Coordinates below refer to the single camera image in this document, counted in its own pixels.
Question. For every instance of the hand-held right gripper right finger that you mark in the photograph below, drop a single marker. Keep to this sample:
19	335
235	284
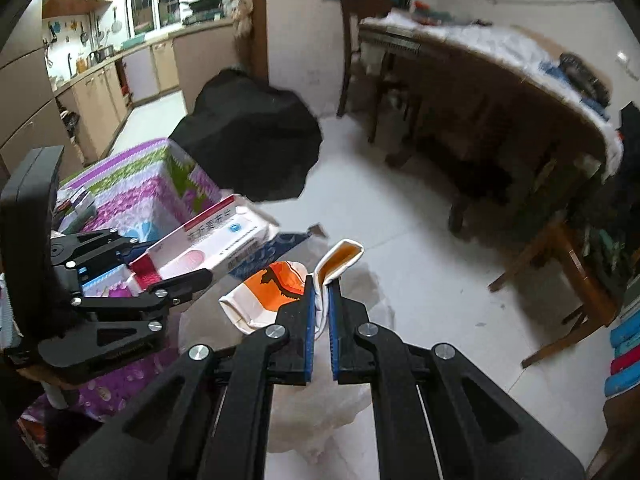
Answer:
334	342

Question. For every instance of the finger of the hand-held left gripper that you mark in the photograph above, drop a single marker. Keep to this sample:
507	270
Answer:
100	246
170	287

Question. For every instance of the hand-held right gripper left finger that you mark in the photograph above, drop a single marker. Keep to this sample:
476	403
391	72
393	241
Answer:
308	332

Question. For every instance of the pink white medicine box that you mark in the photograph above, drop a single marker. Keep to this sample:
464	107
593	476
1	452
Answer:
210	245

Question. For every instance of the trash bin with white bag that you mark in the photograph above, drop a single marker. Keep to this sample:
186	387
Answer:
325	410

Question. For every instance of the floral purple tablecloth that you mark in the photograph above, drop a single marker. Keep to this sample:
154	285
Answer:
135	185

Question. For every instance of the blue printed plastic bag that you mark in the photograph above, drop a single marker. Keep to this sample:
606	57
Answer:
265	257

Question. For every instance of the tall beige cabinet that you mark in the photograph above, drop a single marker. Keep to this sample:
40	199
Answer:
30	105

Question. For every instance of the black bag on chair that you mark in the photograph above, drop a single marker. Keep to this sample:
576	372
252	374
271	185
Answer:
250	130

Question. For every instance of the beige kitchen counter cabinets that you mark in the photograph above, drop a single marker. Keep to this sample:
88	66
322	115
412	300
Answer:
160	65

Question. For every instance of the light wooden chair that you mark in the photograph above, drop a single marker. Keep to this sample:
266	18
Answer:
565	260

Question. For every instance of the black cooking pan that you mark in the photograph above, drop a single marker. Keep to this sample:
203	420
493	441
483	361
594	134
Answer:
205	7

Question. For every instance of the wooden dining table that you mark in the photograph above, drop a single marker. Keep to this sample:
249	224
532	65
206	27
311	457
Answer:
475	105

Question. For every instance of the stack of colourful cloths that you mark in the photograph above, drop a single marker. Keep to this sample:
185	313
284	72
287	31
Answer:
625	355

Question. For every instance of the dark wooden chair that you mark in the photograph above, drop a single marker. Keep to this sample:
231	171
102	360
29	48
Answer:
365	25

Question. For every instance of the black jacket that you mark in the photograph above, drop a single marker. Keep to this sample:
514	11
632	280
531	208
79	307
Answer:
620	190

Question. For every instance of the white table cloth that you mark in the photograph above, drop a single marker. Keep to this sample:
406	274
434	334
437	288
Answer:
500	42

